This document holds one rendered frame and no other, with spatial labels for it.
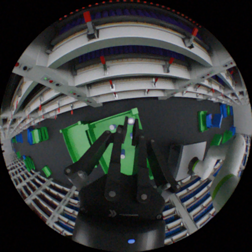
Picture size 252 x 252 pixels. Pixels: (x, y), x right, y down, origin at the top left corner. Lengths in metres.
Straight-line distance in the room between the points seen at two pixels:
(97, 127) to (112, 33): 0.35
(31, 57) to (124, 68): 0.35
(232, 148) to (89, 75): 0.67
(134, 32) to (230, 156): 0.50
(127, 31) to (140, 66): 0.20
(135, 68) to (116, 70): 0.08
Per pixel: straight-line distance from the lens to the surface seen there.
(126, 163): 0.40
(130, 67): 0.37
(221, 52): 0.46
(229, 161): 0.41
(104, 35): 0.24
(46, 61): 0.31
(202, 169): 0.76
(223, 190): 0.29
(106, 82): 0.53
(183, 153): 0.74
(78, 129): 0.60
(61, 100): 0.69
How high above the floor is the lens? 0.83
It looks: 87 degrees down
